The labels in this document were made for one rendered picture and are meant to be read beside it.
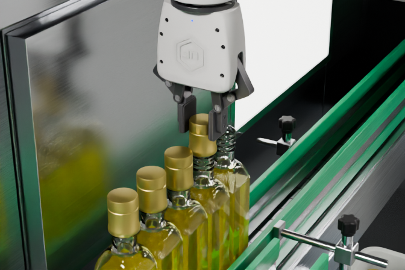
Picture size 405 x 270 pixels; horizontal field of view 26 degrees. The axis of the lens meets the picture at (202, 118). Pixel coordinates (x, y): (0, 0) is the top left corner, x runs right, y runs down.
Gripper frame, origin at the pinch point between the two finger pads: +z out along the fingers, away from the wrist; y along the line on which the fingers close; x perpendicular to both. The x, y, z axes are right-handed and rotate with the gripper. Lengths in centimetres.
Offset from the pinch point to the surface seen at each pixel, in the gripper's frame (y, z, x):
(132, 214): 1.5, 3.8, -17.6
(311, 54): -12, 16, 63
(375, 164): 6, 30, 53
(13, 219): -14.9, 9.1, -18.8
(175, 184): 0.5, 5.5, -7.3
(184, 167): 1.4, 3.3, -6.6
